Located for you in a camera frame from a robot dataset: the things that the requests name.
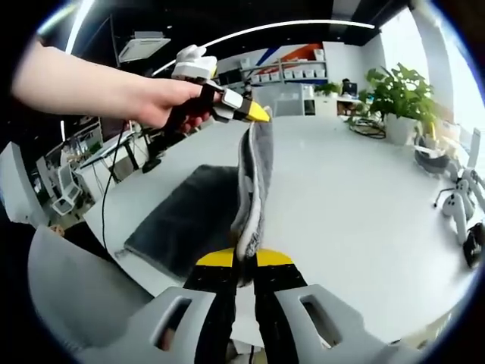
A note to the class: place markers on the white partition panel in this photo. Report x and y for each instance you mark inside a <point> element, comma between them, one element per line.
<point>15,182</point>

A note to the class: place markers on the black round base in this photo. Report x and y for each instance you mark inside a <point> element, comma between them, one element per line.
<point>152,167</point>

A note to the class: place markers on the grey towel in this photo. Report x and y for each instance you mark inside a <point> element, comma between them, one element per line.
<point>182,220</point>

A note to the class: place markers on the storage shelf with white boxes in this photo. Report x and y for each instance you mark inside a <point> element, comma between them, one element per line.
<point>299,74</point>

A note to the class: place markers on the white upright stand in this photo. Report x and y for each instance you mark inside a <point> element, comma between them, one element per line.
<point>474,148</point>

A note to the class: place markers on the white game controller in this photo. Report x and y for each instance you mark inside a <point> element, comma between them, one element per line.
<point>464,186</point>
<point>454,206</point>

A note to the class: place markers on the black screen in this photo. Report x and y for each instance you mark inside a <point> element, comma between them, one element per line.
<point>229,77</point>

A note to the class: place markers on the long curved ceiling light strip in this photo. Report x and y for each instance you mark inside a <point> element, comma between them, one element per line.
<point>77,22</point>

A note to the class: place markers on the person's left hand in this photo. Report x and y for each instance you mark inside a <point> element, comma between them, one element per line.
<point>155,98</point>

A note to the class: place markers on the small green potted plant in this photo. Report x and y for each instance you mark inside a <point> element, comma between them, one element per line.
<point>327,89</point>

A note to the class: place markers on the grey translucent box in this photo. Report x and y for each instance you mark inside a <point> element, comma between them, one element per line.
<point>290,99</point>

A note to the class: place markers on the white mesh office chair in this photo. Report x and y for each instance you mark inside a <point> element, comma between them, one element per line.
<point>66,182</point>

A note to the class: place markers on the white headset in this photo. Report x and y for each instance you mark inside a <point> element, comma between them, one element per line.
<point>430,163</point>

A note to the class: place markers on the large green potted plant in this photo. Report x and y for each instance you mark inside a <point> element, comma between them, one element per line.
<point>398,95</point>

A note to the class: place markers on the straight ceiling light strip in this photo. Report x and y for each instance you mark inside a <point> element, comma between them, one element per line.
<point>288,23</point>

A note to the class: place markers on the ceiling air conditioner unit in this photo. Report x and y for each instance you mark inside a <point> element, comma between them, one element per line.
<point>144,47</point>

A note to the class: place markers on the white side desk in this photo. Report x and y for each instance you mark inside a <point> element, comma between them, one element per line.
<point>102,151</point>

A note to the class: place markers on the short ceiling light strip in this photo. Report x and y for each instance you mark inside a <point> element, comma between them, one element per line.
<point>62,130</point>

